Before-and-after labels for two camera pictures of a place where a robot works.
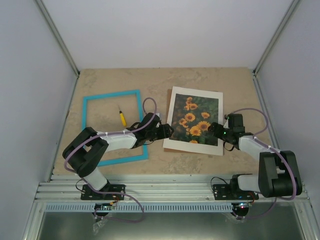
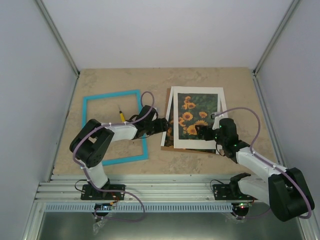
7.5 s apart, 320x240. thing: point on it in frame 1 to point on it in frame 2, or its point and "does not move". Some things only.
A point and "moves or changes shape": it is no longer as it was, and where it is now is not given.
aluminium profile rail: [151, 188] does not move
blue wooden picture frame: [84, 123] does not move
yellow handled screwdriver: [122, 117] does not move
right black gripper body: [226, 136] to [221, 140]
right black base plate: [226, 192] does not move
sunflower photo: [192, 116] moves or changes shape
